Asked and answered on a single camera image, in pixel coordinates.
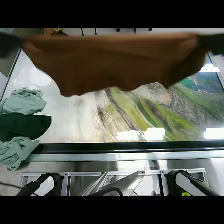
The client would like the black cable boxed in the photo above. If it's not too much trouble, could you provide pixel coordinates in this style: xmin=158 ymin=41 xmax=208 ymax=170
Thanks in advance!
xmin=89 ymin=186 xmax=125 ymax=197

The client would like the brown T-shirt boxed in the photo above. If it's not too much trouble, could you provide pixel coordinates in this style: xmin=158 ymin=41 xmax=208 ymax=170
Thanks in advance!
xmin=20 ymin=32 xmax=208 ymax=98

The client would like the pale green garment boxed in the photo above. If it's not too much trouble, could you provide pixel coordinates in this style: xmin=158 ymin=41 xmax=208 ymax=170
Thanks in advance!
xmin=0 ymin=87 xmax=48 ymax=116
xmin=0 ymin=135 xmax=41 ymax=172

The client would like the dark green garment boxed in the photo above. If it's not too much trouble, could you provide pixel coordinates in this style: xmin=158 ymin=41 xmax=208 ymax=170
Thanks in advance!
xmin=0 ymin=112 xmax=53 ymax=143

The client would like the silver frame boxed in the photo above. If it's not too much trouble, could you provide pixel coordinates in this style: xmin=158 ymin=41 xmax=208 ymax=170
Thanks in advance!
xmin=19 ymin=150 xmax=224 ymax=197

